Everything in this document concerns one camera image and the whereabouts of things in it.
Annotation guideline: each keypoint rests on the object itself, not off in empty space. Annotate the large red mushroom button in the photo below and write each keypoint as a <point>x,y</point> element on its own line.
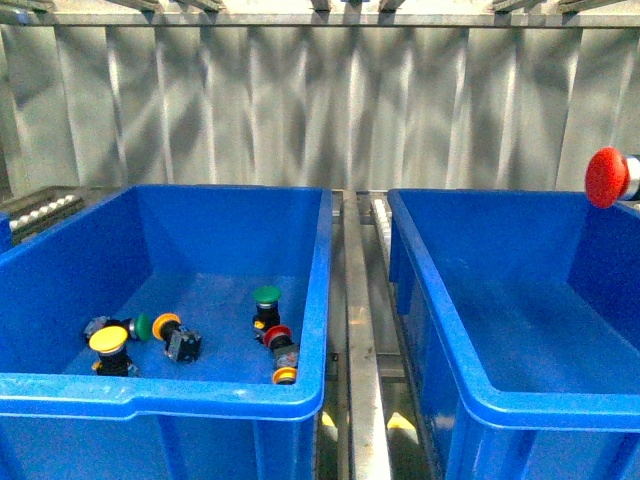
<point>612,176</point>

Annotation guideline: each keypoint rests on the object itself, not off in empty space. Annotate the green mushroom button upright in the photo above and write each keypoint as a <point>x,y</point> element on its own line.
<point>267,307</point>

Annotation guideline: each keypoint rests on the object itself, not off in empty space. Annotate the red button lying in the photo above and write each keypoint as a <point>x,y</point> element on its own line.
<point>285,351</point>

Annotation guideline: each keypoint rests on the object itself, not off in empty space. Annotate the left blue plastic bin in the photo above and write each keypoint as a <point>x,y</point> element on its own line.
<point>199,252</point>

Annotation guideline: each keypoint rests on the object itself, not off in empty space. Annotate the blue plastic bin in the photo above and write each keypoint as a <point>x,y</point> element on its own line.
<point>199,252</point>
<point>519,314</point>

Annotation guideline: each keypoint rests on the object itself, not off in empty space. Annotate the yellow button near bin corner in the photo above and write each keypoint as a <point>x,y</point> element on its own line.
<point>284,376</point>

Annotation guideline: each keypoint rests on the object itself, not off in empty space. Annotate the orange yellow button lying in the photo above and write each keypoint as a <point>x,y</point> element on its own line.
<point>181,344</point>

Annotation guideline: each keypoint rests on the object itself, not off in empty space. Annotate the green button lying sideways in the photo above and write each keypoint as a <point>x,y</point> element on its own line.
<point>138,328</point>

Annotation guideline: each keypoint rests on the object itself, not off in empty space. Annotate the middle blue plastic bin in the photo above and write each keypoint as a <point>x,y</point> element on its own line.
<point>519,314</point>

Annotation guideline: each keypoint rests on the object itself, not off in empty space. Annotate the yellow mushroom button upright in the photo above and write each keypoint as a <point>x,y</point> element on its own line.
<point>109,343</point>

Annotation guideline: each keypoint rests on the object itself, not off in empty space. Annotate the white roller conveyor track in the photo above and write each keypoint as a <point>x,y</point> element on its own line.
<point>40,216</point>

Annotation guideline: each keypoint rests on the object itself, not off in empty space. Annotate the center metal divider rail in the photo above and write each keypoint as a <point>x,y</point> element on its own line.
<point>368,439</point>

